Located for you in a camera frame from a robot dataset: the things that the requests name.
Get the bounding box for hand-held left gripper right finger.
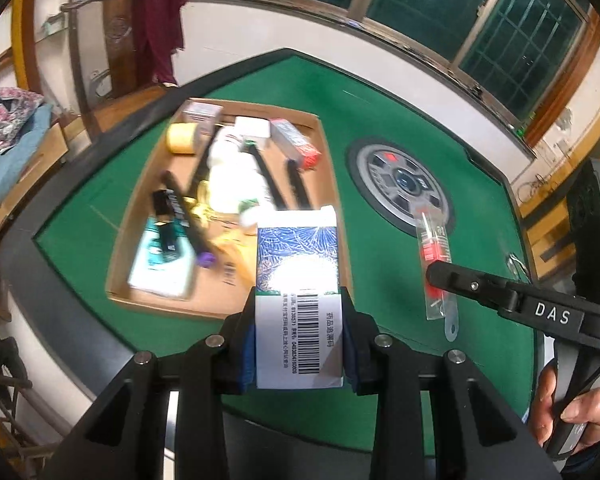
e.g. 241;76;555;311
341;286;563;480

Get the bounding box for black pen purple cap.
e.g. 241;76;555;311
161;171;217;268

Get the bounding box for white plastic bottle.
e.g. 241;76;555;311
207;130;276;213

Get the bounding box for light blue cloth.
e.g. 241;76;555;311
0;105;56;206

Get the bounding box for dark tangled cables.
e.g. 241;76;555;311
517;172;572;202

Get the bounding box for light blue tissue pack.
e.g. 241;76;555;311
127;217;196;301

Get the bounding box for dark wooden furniture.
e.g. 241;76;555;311
0;335;66;461

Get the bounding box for clear red blister pack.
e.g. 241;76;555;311
414;204;460;343

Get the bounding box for clear frame eyeglasses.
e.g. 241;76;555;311
505;252;531;278

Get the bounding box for small white purple box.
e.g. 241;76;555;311
182;100;226;126

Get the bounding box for carved wooden chair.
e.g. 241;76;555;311
60;0;181;131

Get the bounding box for slim black pen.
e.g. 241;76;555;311
285;157;314;209

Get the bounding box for maroon cloth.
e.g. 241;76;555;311
135;0;187;86

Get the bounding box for yellow tape roll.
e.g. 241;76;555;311
166;122;199;155

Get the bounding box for red white box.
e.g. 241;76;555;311
270;117;322;171

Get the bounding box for floral cloth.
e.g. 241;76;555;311
0;86;46;171

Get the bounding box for brown cardboard box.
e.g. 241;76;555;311
105;97;353;321

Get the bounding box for white medicine box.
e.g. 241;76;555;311
234;116;272;150

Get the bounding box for wooden framed window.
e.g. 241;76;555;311
125;0;600;146

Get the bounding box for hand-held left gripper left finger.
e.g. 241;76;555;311
42;286;258;480

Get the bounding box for blue patterned medicine box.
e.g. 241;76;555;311
255;205;345;391

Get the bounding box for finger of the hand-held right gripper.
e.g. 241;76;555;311
425;263;520;313

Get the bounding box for round grey table control panel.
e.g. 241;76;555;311
346;136;456;238

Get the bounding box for small white green object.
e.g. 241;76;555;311
237;199;262;229

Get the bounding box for wooden bench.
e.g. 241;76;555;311
0;115;91;241

